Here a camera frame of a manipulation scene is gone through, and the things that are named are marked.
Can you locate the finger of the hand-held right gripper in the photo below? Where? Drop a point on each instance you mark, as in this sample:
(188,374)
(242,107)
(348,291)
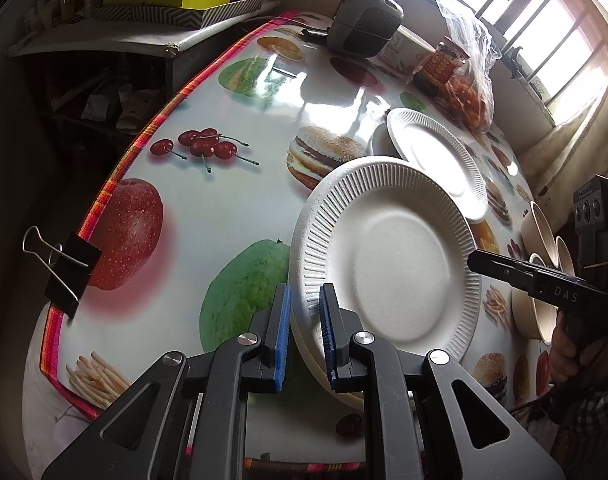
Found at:
(499,267)

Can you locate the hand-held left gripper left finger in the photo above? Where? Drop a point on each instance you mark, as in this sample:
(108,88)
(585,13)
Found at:
(280,340)

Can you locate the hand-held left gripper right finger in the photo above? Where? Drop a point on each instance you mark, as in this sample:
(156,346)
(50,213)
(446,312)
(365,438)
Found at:
(329,340)

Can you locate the beige paper bowl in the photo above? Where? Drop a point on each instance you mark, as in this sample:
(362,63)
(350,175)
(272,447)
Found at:
(526,315)
(564,255)
(539,230)

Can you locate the white ribbed paper plate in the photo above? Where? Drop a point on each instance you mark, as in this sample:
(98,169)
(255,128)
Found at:
(434,155)
(399,270)

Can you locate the person's right forearm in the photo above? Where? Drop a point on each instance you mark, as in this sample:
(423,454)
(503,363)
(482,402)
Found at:
(604,415)

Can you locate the person's right hand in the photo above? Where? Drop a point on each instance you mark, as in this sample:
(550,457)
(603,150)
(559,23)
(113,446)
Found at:
(566,360)

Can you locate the beige printed curtain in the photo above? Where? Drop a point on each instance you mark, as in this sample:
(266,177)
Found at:
(569,155)

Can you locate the food print vinyl tablecloth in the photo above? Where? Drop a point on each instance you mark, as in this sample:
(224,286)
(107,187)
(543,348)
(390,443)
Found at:
(208,210)

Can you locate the plastic bag of oranges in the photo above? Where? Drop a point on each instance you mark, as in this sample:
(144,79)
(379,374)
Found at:
(471,90)

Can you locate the glass jar with red label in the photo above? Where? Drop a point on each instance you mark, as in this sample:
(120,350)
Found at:
(439,70)

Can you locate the black binder clip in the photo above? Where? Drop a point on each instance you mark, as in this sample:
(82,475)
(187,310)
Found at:
(68,275)

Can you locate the white plastic tub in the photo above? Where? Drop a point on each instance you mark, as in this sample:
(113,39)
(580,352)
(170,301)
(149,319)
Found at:
(404,52)

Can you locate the window with bars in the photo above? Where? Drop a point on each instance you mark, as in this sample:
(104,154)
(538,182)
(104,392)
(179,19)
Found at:
(534,10)

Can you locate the grey portable heater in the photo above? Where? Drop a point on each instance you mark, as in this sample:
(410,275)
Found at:
(366,22)

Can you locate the white paper packets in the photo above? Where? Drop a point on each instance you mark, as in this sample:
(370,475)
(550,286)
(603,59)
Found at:
(118,107)

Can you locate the grey shelf board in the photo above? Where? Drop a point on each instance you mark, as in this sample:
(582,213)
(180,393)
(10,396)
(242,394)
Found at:
(133,37)

